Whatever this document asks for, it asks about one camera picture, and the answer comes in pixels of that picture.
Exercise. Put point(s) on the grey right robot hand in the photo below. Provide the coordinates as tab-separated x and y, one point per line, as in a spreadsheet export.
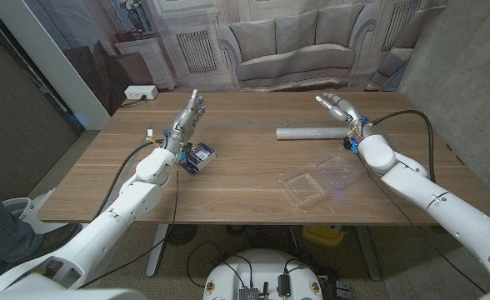
347	112

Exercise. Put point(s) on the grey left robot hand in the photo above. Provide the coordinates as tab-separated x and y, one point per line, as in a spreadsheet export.
186	123

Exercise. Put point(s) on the plastic wrap roll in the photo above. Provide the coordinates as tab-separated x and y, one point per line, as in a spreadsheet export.
311	133

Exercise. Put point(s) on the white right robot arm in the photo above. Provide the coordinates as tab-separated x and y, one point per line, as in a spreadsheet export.
436	204

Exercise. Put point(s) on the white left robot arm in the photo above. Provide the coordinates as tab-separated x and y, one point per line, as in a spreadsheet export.
136	200

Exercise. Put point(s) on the blue and white package box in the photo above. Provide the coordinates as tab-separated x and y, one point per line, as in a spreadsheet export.
201	156

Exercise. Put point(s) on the clear plastic clamshell container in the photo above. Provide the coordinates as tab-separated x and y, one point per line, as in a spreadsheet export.
305	189

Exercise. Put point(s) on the white power strip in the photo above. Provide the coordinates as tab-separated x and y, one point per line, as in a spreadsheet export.
141	92

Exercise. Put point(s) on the printed living room backdrop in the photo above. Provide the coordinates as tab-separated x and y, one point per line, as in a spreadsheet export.
295	46

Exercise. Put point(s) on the yellow object under table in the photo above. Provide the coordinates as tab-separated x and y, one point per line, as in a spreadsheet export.
322	235

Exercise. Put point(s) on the white table leg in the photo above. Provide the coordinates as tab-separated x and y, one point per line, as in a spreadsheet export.
157	250
368	254

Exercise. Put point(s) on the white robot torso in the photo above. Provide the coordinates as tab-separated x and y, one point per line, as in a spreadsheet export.
261	271

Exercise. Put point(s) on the dark shoe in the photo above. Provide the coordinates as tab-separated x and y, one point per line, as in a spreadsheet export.
57	239

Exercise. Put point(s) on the white floor base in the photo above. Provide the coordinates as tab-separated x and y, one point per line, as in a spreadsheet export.
24	208

